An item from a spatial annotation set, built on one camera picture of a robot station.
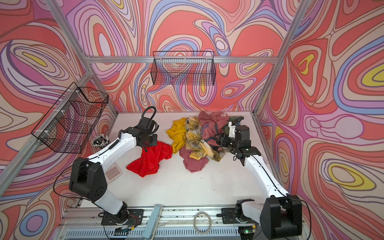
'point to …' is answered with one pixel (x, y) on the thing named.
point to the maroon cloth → (191, 164)
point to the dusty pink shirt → (211, 125)
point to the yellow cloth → (177, 134)
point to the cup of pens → (100, 140)
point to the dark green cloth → (237, 118)
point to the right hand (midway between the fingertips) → (220, 139)
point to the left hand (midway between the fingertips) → (155, 140)
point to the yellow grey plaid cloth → (198, 146)
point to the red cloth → (151, 156)
